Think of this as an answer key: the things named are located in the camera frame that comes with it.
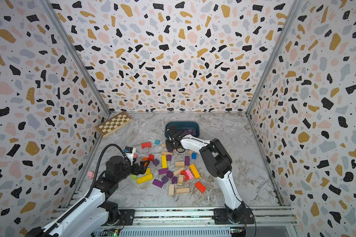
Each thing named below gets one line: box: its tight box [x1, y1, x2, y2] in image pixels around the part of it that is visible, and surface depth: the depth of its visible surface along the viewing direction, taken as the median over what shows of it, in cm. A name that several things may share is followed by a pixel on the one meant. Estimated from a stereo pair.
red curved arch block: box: [180, 169, 190, 182], surface depth 89 cm
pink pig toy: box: [87, 170, 95, 180], surface depth 88 cm
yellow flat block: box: [136, 173, 154, 185], surface depth 87 cm
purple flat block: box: [152, 178, 164, 189], surface depth 87 cm
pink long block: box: [184, 168, 194, 180], surface depth 89 cm
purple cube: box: [152, 158, 160, 167], surface depth 94 cm
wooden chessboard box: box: [94, 111, 134, 139], surface depth 112 cm
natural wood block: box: [176, 187, 190, 194], surface depth 83 cm
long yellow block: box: [161, 155, 168, 169], surface depth 95 cm
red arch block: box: [141, 142, 152, 150], surface depth 105 cm
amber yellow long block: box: [189, 163, 201, 180], surface depth 91 cm
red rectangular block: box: [194, 181, 207, 194], surface depth 85 cm
